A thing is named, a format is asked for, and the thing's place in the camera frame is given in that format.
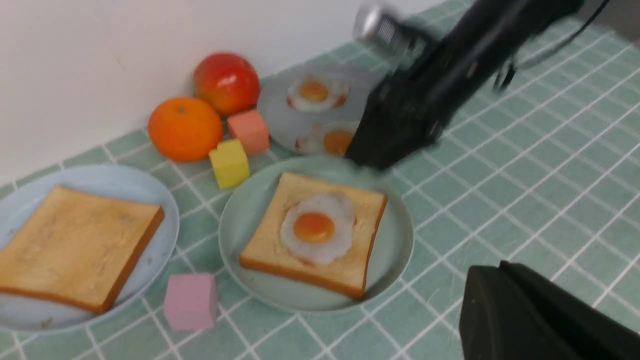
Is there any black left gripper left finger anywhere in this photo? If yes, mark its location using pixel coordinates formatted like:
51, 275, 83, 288
458, 265, 581, 360

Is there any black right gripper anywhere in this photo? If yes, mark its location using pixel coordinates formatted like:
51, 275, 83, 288
344, 30, 478, 170

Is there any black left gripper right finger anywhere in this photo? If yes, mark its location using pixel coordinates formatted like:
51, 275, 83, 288
499, 260, 640, 360

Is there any fried egg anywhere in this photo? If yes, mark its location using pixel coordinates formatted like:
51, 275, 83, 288
295, 120, 359, 157
279, 193, 355, 265
286, 75, 351, 114

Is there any toast slice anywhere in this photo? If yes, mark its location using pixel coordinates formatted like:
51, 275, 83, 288
0, 186, 165, 314
238, 172, 387, 300

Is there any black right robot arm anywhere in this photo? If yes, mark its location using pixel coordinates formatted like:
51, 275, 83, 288
344, 0, 583, 171

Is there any grey plate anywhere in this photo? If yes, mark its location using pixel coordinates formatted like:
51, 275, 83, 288
257, 64, 382, 155

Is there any pale green plate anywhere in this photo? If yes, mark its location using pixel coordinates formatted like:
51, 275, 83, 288
218, 156, 414, 316

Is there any salmon foam cube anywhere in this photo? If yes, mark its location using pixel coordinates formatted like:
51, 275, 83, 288
227, 109, 270, 157

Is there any red apple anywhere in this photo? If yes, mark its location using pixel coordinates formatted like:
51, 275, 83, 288
192, 52, 260, 117

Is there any yellow foam block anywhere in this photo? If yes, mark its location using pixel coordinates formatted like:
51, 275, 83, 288
208, 139, 250, 189

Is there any orange fruit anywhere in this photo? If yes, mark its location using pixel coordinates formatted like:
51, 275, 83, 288
147, 96, 224, 163

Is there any pink foam cube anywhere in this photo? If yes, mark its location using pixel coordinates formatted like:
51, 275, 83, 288
163, 273, 218, 331

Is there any light blue plate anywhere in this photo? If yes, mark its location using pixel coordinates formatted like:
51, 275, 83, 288
0, 165, 180, 334

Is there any black camera cable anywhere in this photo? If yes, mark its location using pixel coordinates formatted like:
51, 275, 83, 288
492, 0, 612, 93

